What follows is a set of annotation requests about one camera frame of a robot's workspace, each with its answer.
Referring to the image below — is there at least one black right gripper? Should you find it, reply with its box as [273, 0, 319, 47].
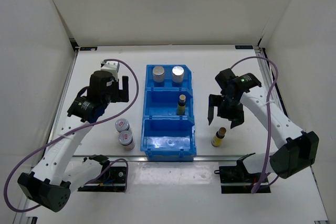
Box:
[208, 94, 244, 129]

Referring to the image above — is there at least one red-label jar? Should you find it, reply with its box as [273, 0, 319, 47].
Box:
[119, 131, 135, 151]
[115, 118, 130, 133]

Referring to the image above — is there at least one yellow sauce bottle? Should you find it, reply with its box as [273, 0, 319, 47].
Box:
[176, 94, 186, 116]
[211, 127, 226, 147]

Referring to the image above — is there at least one silver-lid pepper shaker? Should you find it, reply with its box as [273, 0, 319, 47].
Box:
[152, 66, 165, 87]

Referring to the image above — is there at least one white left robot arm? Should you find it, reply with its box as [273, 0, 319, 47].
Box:
[17, 70, 129, 212]

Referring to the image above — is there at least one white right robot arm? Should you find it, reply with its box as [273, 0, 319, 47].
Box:
[207, 69, 319, 182]

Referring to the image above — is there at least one blue three-compartment plastic bin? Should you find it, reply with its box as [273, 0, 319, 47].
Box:
[140, 65, 197, 162]

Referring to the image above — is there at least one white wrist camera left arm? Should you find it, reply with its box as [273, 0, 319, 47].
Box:
[100, 60, 120, 80]

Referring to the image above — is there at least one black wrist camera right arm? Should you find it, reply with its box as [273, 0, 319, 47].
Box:
[215, 68, 236, 90]

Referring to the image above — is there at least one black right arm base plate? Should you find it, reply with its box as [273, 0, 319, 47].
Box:
[214, 162, 261, 194]

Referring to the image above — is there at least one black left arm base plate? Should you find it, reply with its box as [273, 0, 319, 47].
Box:
[78, 163, 128, 193]

